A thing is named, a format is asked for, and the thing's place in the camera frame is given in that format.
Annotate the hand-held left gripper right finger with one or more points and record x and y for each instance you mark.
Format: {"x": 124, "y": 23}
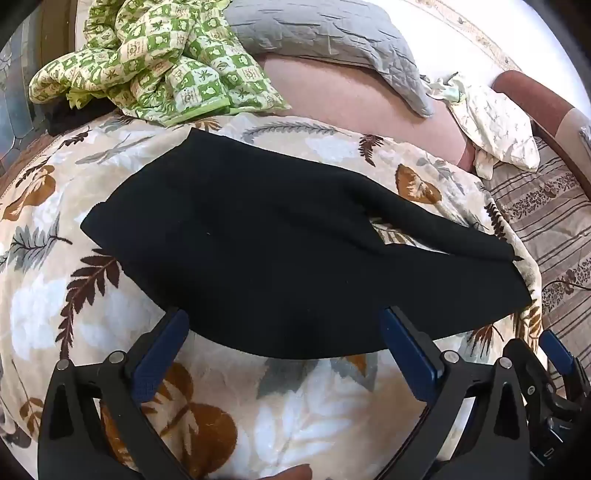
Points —
{"x": 411, "y": 350}

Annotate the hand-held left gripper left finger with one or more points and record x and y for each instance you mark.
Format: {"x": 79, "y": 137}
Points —
{"x": 157, "y": 360}

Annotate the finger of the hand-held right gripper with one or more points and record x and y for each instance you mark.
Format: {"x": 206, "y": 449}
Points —
{"x": 556, "y": 353}
{"x": 531, "y": 374}

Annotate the black pants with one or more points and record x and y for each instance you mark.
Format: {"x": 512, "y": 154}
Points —
{"x": 277, "y": 254}

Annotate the person's left hand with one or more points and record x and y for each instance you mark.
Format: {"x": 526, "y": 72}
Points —
{"x": 295, "y": 473}

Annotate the leaf-print fleece blanket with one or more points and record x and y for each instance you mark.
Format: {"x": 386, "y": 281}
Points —
{"x": 323, "y": 415}

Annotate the white floral cloth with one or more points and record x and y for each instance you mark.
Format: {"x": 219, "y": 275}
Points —
{"x": 494, "y": 124}

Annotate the pink bed sheet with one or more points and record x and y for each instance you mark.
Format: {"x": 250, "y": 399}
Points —
{"x": 360, "y": 101}

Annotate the wooden door with glass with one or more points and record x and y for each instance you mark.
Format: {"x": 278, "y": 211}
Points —
{"x": 14, "y": 106}

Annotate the green patterned quilt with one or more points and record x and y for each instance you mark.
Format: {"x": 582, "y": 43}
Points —
{"x": 152, "y": 60}

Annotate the grey quilted pillow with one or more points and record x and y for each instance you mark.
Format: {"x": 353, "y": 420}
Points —
{"x": 323, "y": 32}

